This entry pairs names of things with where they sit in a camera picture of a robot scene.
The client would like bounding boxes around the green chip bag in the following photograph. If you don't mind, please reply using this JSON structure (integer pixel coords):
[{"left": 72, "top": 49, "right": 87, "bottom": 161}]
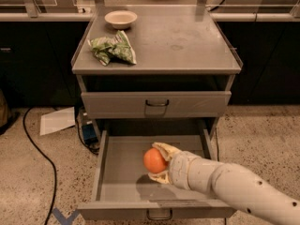
[{"left": 88, "top": 30, "right": 137, "bottom": 67}]

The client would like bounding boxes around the open grey middle drawer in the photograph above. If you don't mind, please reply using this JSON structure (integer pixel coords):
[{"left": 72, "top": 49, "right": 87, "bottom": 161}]
[{"left": 78, "top": 132, "right": 235, "bottom": 220}]

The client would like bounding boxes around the grey metal drawer cabinet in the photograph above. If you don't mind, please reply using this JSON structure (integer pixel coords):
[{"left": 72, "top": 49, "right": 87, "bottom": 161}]
[{"left": 72, "top": 6, "right": 241, "bottom": 132}]

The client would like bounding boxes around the orange fruit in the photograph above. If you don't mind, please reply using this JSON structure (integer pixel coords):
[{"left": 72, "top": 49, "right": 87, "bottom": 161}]
[{"left": 143, "top": 148, "right": 168, "bottom": 173}]

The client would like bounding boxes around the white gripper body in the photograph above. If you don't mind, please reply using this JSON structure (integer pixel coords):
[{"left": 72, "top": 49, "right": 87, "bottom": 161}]
[{"left": 168, "top": 151, "right": 199, "bottom": 190}]

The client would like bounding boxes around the white paper bowl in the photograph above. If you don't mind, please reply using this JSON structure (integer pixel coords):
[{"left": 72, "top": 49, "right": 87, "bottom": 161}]
[{"left": 104, "top": 10, "right": 137, "bottom": 30}]

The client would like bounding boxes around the black floor cable left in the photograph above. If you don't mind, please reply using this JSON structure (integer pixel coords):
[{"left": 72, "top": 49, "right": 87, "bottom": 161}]
[{"left": 22, "top": 107, "right": 58, "bottom": 225}]

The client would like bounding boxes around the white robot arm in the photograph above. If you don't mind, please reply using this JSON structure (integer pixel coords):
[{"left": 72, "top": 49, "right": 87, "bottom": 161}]
[{"left": 143, "top": 142, "right": 300, "bottom": 225}]

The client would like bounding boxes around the closed grey upper drawer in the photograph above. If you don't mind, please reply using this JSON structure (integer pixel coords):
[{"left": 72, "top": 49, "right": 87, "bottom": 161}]
[{"left": 82, "top": 91, "right": 231, "bottom": 118}]

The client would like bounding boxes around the blue box on floor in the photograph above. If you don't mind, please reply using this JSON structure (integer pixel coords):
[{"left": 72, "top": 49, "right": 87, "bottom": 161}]
[{"left": 82, "top": 124, "right": 98, "bottom": 144}]

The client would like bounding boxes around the white paper sheet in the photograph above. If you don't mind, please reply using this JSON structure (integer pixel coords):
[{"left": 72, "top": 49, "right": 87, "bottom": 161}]
[{"left": 40, "top": 107, "right": 75, "bottom": 136}]

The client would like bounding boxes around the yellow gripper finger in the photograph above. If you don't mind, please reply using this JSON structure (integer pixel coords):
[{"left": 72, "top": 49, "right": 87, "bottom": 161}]
[
  {"left": 152, "top": 142, "right": 181, "bottom": 161},
  {"left": 148, "top": 171, "right": 170, "bottom": 184}
]

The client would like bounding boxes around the blue tape floor mark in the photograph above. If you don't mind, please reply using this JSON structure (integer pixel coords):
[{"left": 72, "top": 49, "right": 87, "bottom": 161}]
[{"left": 52, "top": 208, "right": 79, "bottom": 225}]

